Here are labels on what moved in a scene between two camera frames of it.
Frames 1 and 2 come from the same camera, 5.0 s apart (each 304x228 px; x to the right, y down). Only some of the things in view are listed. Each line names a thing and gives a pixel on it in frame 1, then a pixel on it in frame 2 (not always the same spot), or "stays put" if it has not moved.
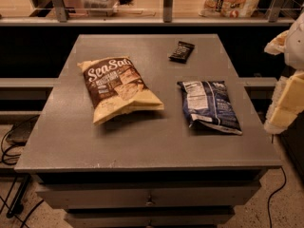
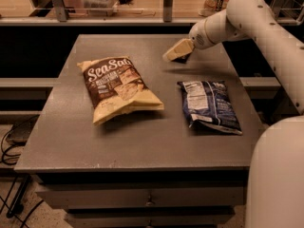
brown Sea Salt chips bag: [115, 88] stays put
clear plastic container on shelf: [101, 0] stays put
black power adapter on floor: [20, 132] stays put
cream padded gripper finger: [288, 103] → [201, 35]
